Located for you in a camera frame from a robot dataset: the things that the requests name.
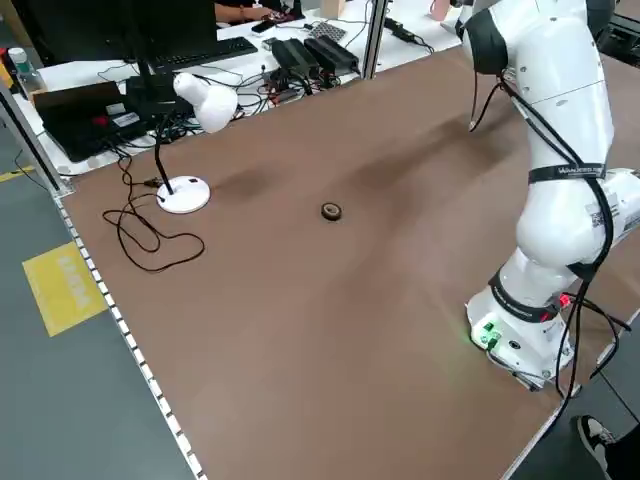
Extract white desk lamp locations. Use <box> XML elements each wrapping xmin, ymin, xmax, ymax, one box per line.
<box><xmin>154</xmin><ymin>71</ymin><xmax>239</xmax><ymax>216</ymax></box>

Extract black perforated pad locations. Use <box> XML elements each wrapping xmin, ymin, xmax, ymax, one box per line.
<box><xmin>305</xmin><ymin>20</ymin><xmax>347</xmax><ymax>44</ymax></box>

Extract black computer monitor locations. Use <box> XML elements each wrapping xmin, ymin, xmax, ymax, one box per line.
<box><xmin>9</xmin><ymin>0</ymin><xmax>219</xmax><ymax>101</ymax></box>

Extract person's black white shoe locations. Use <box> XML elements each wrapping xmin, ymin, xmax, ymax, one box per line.
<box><xmin>576</xmin><ymin>414</ymin><xmax>621</xmax><ymax>475</ymax></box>

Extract black power brick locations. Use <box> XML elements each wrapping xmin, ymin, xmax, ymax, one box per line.
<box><xmin>271</xmin><ymin>38</ymin><xmax>321</xmax><ymax>77</ymax></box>
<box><xmin>303</xmin><ymin>35</ymin><xmax>361</xmax><ymax>74</ymax></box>

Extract clear plastic bottle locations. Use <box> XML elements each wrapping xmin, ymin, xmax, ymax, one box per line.
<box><xmin>6</xmin><ymin>46</ymin><xmax>45</xmax><ymax>96</ymax></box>

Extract black keyboard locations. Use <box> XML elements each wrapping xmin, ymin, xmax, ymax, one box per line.
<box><xmin>149</xmin><ymin>36</ymin><xmax>259</xmax><ymax>71</ymax></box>

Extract black laptop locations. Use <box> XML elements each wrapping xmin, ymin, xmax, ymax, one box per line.
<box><xmin>31</xmin><ymin>80</ymin><xmax>157</xmax><ymax>164</ymax></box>

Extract black power strip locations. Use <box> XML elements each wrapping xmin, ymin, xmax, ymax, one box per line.
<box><xmin>383</xmin><ymin>17</ymin><xmax>417</xmax><ymax>44</ymax></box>

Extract black lamp cable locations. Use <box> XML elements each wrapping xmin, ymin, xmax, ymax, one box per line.
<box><xmin>102</xmin><ymin>153</ymin><xmax>207</xmax><ymax>274</ymax></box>

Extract black base cable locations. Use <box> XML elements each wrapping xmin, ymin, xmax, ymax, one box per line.
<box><xmin>547</xmin><ymin>279</ymin><xmax>632</xmax><ymax>400</ymax></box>

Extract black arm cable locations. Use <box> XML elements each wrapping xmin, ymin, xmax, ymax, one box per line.
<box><xmin>467</xmin><ymin>69</ymin><xmax>616</xmax><ymax>281</ymax></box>

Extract aluminium frame post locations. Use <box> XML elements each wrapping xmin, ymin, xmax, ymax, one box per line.
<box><xmin>359</xmin><ymin>0</ymin><xmax>389</xmax><ymax>81</ymax></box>

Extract person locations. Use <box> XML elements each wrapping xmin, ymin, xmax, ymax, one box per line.
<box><xmin>213</xmin><ymin>0</ymin><xmax>307</xmax><ymax>27</ymax></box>

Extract yellow floor sticker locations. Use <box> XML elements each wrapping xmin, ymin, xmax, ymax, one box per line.
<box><xmin>21</xmin><ymin>241</ymin><xmax>109</xmax><ymax>339</ymax></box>

